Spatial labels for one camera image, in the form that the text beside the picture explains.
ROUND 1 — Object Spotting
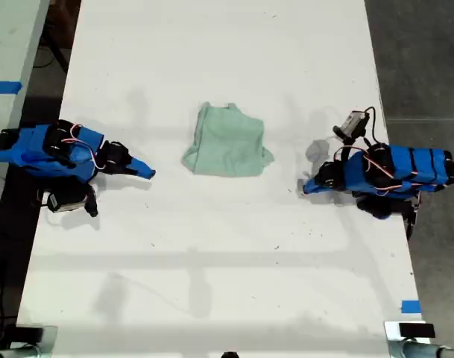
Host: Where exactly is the pale green T-shirt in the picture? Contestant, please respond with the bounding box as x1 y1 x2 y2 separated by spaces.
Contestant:
180 101 276 178

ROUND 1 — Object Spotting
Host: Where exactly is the black table clamp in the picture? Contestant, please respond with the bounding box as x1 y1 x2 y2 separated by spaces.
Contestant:
404 193 423 240

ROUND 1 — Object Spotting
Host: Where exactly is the white side table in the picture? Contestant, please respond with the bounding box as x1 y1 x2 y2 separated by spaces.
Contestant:
0 0 51 234

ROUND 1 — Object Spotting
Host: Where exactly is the short blue tape strip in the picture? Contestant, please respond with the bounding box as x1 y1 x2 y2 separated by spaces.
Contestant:
400 299 423 315

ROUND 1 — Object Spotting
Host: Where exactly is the small black box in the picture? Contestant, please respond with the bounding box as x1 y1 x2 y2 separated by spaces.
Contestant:
398 322 436 339
14 326 45 342

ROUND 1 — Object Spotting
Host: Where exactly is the red white arm wire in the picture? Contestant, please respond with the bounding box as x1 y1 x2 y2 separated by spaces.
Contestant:
60 124 107 169
334 145 422 197

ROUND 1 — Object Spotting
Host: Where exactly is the black camera stalk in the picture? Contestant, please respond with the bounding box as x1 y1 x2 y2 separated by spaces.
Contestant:
332 125 365 145
83 185 100 218

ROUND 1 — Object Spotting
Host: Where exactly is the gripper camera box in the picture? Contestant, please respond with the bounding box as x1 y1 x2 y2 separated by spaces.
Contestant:
46 190 90 214
340 110 371 136

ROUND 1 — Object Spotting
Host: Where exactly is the black floor cable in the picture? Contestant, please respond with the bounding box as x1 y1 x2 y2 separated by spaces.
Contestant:
32 32 69 74

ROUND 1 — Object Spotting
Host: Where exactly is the white metal bracket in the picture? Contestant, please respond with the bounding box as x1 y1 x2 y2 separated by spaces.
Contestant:
383 320 437 358

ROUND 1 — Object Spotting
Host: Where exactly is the grey metal bracket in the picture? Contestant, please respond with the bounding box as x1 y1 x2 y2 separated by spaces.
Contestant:
9 324 60 355

